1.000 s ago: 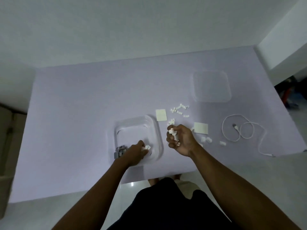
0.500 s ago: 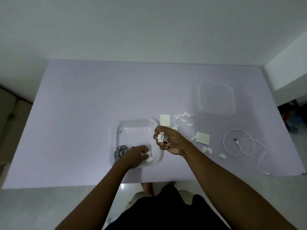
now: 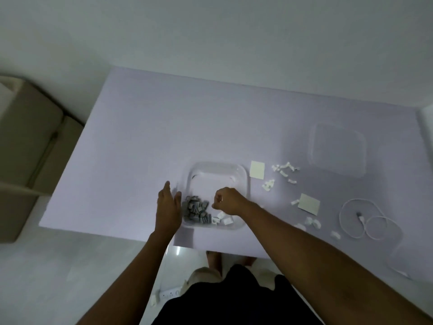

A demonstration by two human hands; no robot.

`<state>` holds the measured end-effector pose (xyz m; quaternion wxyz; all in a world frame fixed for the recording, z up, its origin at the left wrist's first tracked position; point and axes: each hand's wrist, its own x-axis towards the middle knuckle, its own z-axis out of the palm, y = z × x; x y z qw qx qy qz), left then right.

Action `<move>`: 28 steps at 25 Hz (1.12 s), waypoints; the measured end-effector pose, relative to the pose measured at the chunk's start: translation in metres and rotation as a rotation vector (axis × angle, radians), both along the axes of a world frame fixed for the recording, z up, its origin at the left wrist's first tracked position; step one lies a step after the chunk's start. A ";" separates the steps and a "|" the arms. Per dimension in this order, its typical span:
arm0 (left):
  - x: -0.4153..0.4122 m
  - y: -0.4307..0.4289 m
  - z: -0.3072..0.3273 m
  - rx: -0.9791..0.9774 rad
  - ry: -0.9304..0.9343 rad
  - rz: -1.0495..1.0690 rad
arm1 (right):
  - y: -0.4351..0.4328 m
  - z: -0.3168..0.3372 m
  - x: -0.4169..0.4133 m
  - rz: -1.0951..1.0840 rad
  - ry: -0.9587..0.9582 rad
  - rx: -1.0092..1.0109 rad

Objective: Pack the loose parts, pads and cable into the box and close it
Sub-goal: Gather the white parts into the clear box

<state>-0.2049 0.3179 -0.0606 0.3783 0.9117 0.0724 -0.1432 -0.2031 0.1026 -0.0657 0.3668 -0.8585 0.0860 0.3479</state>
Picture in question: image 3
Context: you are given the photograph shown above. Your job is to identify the person's left hand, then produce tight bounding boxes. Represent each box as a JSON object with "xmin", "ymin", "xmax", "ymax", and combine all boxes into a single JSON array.
[{"xmin": 155, "ymin": 181, "xmax": 183, "ymax": 236}]

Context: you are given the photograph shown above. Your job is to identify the person's right hand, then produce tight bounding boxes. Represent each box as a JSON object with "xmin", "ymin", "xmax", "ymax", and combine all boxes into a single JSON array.
[{"xmin": 211, "ymin": 187, "xmax": 251, "ymax": 216}]

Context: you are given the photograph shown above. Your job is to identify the person's left forearm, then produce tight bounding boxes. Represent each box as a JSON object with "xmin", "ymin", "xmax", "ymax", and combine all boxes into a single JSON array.
[{"xmin": 76, "ymin": 232, "xmax": 175, "ymax": 325}]

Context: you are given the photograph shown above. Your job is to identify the person's right forearm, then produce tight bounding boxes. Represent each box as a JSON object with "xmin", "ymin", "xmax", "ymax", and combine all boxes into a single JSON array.
[{"xmin": 237, "ymin": 201, "xmax": 433, "ymax": 325}]

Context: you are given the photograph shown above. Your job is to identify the pile of grey clips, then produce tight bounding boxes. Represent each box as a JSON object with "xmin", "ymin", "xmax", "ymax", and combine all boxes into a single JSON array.
[{"xmin": 183, "ymin": 195, "xmax": 212, "ymax": 225}]

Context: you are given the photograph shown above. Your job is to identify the clear plastic container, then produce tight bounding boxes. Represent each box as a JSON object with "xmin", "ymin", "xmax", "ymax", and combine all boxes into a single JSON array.
[{"xmin": 181, "ymin": 161, "xmax": 251, "ymax": 230}]

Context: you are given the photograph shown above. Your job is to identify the pale square adhesive pad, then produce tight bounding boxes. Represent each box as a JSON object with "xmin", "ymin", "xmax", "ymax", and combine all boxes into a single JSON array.
[
  {"xmin": 249, "ymin": 161, "xmax": 266, "ymax": 180},
  {"xmin": 297, "ymin": 193, "xmax": 321, "ymax": 216}
]

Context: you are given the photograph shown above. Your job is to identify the person's left leg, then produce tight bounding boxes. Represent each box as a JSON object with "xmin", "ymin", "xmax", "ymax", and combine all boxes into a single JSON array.
[{"xmin": 206, "ymin": 251, "xmax": 223, "ymax": 276}]

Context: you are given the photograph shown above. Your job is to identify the cluster of white clips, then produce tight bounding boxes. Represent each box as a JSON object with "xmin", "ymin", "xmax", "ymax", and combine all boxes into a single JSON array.
[{"xmin": 261, "ymin": 162, "xmax": 301, "ymax": 192}]

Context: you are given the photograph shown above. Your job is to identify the beige slipper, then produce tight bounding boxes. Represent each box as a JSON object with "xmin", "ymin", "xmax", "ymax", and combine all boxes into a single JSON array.
[{"xmin": 184, "ymin": 267, "xmax": 221, "ymax": 295}]

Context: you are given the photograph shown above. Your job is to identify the white power strip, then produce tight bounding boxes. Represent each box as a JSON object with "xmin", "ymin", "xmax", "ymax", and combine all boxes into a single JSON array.
[{"xmin": 159, "ymin": 286, "xmax": 183, "ymax": 302}]

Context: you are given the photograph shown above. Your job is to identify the black shorts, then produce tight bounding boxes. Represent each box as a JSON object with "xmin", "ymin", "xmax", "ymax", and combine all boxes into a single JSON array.
[{"xmin": 152, "ymin": 264, "xmax": 324, "ymax": 325}]

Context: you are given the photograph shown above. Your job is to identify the clear plastic lid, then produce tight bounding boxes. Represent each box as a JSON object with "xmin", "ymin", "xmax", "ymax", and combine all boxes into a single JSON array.
[{"xmin": 307, "ymin": 122, "xmax": 368, "ymax": 179}]

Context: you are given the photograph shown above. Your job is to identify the brown cardboard box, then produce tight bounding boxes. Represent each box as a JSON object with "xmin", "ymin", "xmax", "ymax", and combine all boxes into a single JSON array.
[{"xmin": 0, "ymin": 76, "xmax": 85, "ymax": 244}]

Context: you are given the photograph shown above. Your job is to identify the white charging cable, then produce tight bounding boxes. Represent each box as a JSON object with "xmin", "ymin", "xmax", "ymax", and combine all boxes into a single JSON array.
[{"xmin": 339, "ymin": 198, "xmax": 412, "ymax": 280}]

